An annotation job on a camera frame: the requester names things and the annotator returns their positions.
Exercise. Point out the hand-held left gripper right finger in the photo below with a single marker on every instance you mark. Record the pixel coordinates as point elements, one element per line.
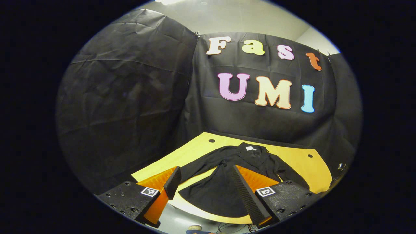
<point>247,198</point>

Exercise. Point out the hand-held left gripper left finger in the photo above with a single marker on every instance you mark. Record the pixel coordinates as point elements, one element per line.
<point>173,182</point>

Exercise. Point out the black button shirt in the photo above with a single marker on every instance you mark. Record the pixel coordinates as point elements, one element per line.
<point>221,191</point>

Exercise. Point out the black backdrop cloth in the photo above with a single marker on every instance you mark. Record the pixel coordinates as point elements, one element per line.
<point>130,97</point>

